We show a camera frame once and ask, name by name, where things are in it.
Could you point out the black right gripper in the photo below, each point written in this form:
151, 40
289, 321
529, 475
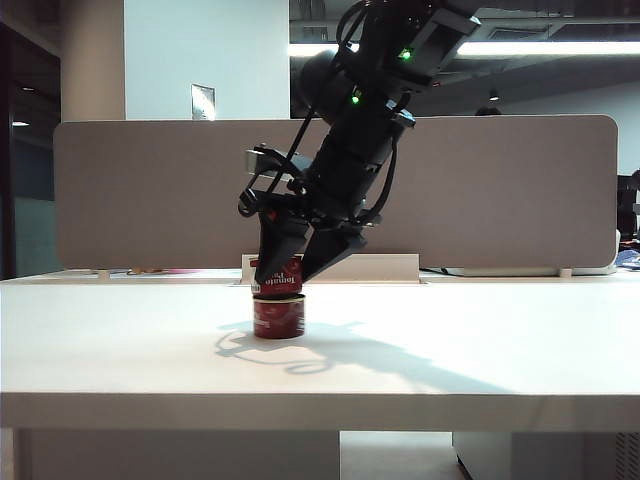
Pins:
340, 185

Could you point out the red tomato paste can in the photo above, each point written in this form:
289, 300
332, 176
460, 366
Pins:
282, 285
280, 317

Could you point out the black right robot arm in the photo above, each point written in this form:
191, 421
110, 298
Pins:
370, 65

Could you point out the pink flat desk item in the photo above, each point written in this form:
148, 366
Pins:
180, 271

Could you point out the brown fabric desk divider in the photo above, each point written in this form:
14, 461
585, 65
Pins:
150, 200

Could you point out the small orange desk item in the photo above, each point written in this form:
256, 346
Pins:
142, 271

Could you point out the white flat desk device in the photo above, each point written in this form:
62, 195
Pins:
505, 271

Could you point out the dark-haired person head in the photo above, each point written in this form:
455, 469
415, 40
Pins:
488, 111

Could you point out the round ceiling spot lamp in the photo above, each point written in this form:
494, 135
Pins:
493, 95

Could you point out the white desk modesty panel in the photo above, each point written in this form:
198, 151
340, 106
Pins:
175, 455

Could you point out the dark glass door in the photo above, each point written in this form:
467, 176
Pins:
30, 175

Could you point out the long ceiling light strip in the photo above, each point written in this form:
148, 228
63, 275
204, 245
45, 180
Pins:
550, 48

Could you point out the blue patterned cloth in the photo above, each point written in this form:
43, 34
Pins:
629, 260

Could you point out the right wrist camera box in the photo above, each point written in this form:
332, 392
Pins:
265, 160

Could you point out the framed wall poster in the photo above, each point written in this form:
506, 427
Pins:
203, 102

